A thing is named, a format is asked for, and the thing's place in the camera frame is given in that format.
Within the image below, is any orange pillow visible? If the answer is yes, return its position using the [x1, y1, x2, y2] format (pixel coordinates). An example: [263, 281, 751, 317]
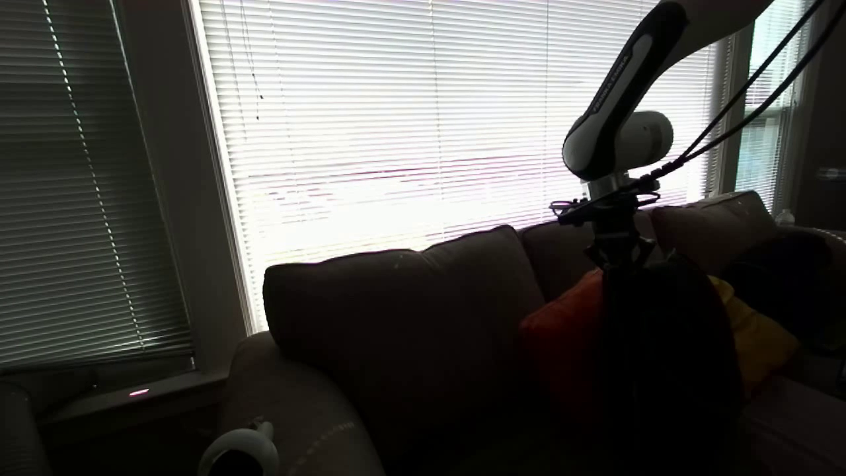
[517, 265, 611, 429]

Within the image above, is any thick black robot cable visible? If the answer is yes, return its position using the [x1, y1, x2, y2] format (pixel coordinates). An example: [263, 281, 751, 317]
[657, 0, 846, 181]

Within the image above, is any white round device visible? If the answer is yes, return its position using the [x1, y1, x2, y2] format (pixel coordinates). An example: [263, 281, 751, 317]
[195, 417, 283, 476]

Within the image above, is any wide bright window blind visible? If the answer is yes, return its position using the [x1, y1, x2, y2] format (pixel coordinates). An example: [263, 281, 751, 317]
[189, 0, 724, 335]

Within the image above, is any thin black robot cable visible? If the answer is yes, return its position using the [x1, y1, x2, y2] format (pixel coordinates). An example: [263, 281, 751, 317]
[677, 0, 830, 167]

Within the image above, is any dim window blind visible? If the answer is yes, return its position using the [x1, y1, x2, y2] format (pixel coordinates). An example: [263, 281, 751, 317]
[0, 0, 195, 376]

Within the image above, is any yellow pillow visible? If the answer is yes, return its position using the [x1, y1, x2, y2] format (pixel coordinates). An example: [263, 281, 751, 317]
[707, 273, 804, 403]

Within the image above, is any large brown sofa back cushion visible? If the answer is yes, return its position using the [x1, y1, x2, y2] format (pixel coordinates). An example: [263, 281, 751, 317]
[263, 222, 550, 476]

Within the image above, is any brown fabric sofa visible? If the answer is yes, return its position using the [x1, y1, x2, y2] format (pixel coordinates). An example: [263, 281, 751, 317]
[217, 189, 846, 476]

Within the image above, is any narrow side window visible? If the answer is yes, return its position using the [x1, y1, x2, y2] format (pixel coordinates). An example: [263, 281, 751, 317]
[733, 0, 819, 211]

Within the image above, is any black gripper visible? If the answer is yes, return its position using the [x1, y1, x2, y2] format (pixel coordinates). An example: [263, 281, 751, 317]
[584, 193, 662, 273]

